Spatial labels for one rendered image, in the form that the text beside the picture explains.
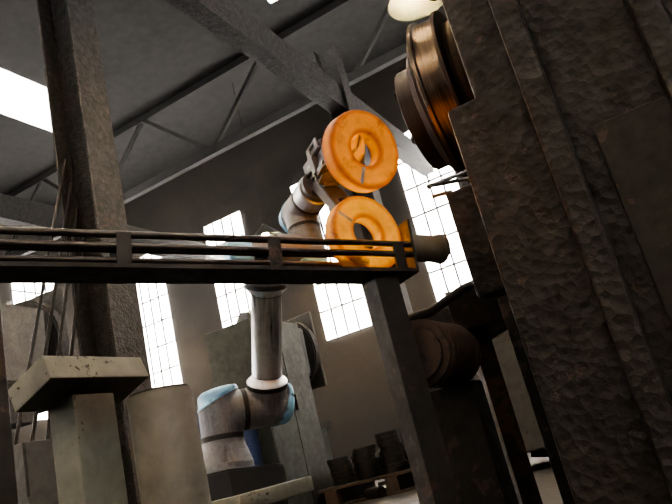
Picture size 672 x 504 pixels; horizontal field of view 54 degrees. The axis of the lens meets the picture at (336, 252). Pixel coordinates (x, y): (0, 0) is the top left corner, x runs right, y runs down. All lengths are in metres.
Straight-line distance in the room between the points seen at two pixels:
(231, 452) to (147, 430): 0.63
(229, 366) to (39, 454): 1.66
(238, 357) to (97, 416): 3.86
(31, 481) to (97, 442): 2.80
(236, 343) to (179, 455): 3.99
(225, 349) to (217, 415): 3.41
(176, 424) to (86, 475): 0.19
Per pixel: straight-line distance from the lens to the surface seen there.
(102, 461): 1.36
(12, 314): 6.87
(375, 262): 1.23
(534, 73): 1.21
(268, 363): 1.87
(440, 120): 1.59
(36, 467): 4.18
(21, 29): 11.77
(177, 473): 1.24
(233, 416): 1.88
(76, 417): 1.34
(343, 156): 1.21
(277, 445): 5.04
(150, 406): 1.25
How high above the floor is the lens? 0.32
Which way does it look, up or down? 17 degrees up
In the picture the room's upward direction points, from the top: 14 degrees counter-clockwise
